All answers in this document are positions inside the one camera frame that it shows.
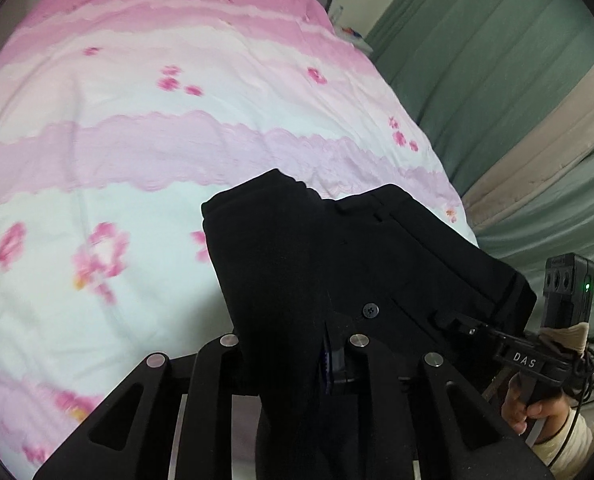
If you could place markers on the black camera module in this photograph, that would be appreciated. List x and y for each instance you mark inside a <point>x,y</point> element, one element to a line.
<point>568,290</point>

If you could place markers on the white nightstand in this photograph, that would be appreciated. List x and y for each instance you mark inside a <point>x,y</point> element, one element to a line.
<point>349,35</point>

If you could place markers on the cream sleeve forearm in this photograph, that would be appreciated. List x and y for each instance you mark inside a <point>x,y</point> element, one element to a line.
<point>576,440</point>

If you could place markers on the black pants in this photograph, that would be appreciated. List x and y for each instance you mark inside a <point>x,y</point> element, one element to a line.
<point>371,324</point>

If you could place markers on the green curtain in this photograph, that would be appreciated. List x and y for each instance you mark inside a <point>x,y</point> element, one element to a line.
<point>477,76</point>

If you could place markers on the right hand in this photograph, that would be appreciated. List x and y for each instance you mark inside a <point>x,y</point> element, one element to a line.
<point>553,412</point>

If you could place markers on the beige curtain panel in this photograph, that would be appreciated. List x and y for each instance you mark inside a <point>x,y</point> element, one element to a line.
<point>549,151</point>

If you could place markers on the pink floral quilt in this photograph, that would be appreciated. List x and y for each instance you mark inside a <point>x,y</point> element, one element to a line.
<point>118,120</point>

